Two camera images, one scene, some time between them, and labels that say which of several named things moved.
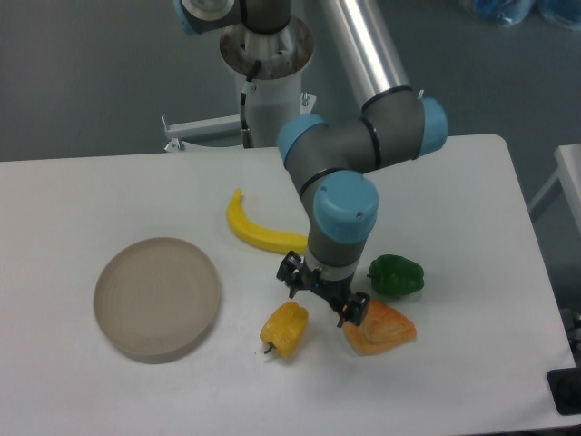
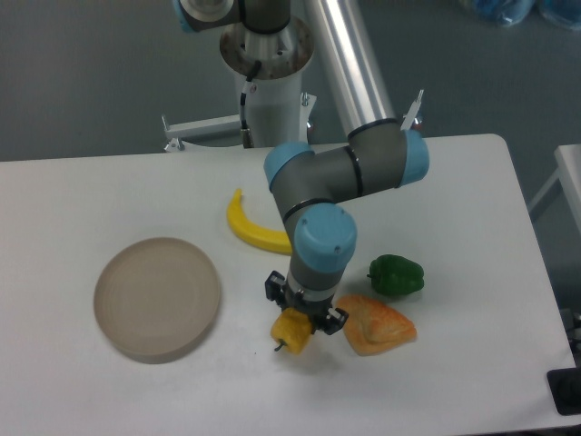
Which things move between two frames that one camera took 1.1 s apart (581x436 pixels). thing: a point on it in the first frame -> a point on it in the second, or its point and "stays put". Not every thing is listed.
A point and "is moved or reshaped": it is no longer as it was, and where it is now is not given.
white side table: (568, 173) stays put
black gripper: (336, 292) -> (318, 311)
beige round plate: (157, 300) stays put
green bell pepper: (395, 275) stays put
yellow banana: (259, 235) stays put
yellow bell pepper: (285, 328) is moved or reshaped
